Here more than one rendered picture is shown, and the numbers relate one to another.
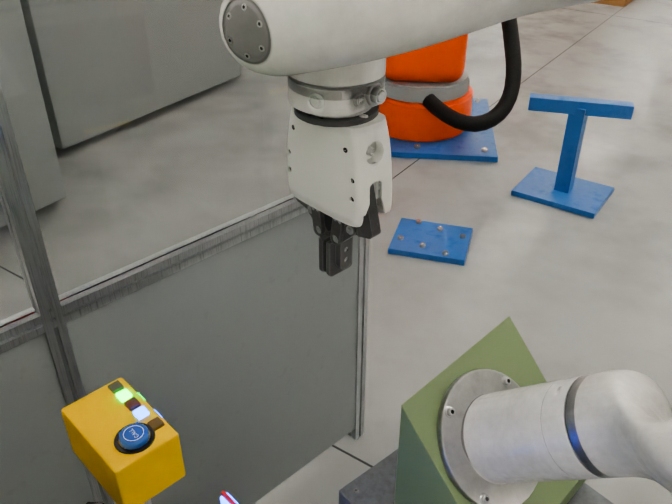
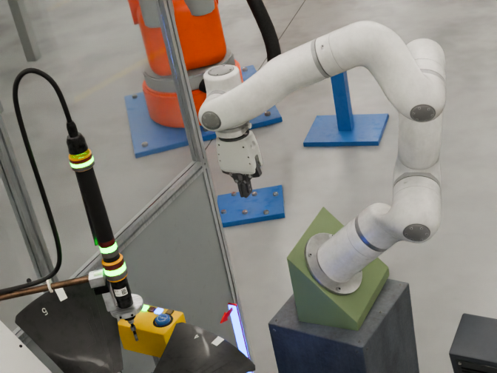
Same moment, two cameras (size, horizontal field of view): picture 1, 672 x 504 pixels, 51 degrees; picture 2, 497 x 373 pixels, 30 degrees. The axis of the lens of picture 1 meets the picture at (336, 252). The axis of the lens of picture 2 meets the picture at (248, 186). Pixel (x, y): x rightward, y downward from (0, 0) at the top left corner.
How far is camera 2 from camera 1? 1.60 m
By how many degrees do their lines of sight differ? 11
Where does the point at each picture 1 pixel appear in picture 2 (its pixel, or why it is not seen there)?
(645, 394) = (383, 209)
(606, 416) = (370, 221)
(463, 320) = not seen: hidden behind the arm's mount
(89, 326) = not seen: hidden behind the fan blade
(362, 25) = (248, 111)
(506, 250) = (315, 194)
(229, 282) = (143, 259)
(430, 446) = (305, 272)
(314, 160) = (231, 154)
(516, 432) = (340, 248)
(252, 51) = (214, 126)
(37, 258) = (47, 266)
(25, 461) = not seen: outside the picture
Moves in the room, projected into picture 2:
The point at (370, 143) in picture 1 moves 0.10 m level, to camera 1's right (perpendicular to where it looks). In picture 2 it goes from (251, 142) to (290, 130)
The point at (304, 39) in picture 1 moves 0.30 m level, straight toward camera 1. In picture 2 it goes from (231, 118) to (282, 173)
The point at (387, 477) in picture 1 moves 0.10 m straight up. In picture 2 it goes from (290, 310) to (284, 282)
